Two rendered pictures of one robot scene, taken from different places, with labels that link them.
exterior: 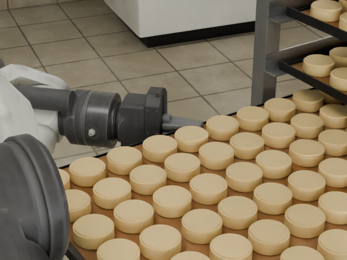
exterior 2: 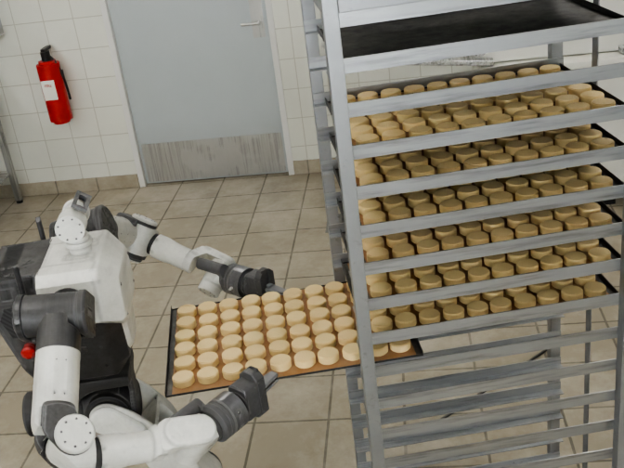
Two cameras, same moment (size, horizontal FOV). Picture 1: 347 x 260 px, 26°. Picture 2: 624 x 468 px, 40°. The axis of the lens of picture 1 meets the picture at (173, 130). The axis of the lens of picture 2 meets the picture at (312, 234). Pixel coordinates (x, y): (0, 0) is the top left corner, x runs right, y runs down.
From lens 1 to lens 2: 1.43 m
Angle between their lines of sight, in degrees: 27
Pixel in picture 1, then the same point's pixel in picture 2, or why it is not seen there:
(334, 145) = (335, 313)
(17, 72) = (204, 251)
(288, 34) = not seen: outside the picture
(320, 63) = not seen: hidden behind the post
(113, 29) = not seen: hidden behind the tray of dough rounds
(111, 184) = (208, 317)
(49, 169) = (80, 302)
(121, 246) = (187, 344)
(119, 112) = (245, 279)
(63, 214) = (81, 317)
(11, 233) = (62, 318)
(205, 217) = (233, 338)
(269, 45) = (334, 250)
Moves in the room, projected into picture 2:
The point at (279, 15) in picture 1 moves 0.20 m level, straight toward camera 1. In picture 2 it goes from (337, 233) to (292, 266)
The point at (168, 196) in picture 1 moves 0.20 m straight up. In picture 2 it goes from (227, 326) to (214, 256)
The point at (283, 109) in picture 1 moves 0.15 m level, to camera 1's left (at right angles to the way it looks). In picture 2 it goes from (331, 288) to (282, 281)
